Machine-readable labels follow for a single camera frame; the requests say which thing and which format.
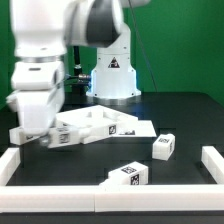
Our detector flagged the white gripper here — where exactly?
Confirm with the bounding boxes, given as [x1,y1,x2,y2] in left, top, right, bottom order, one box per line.
[6,61,65,136]

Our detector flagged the white square tabletop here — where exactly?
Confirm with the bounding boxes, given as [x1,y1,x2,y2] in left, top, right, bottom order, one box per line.
[55,105,138,144]

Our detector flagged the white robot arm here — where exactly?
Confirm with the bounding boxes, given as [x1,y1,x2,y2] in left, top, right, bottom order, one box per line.
[7,0,151,136]

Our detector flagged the white marker sheet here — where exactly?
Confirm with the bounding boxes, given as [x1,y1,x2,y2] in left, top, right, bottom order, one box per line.
[114,120,157,137]

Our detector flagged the white U-shaped fence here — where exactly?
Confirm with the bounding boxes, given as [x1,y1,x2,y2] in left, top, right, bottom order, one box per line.
[0,148,224,213]

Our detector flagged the black camera stand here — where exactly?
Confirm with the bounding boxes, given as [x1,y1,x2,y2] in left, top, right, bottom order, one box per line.
[73,46,91,96]

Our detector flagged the black cables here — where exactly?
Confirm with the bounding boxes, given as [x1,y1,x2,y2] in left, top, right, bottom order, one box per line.
[61,73,92,96]

